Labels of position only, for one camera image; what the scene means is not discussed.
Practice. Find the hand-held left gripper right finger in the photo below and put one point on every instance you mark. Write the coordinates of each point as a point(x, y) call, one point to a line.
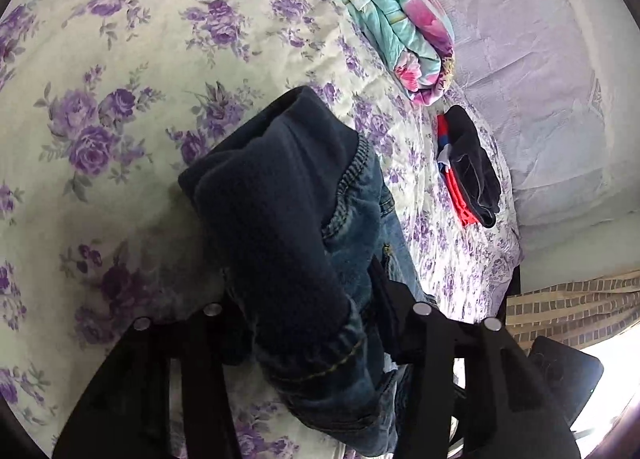
point(395, 319)

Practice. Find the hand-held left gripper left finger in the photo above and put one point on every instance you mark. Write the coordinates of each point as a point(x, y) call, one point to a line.
point(210, 339)

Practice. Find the blue denim jeans pants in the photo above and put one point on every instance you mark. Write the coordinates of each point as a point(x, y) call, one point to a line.
point(280, 219)

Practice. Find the folded dark navy pants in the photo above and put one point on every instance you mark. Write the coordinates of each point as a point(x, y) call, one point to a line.
point(475, 169)

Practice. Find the folded red garment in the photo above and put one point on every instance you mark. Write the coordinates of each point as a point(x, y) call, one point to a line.
point(457, 194)

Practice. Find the folded blue white garment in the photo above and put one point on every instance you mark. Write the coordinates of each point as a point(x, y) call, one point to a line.
point(444, 156)

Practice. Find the dark flat panel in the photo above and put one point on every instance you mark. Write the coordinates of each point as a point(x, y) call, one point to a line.
point(565, 374)

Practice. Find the brick pattern curtain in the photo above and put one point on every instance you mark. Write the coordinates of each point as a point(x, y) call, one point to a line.
point(575, 304)

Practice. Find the large lavender covered bedding pile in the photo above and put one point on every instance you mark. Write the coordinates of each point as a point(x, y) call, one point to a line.
point(540, 89)

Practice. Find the folded floral turquoise blanket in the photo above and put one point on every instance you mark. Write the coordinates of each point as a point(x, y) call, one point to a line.
point(390, 14)

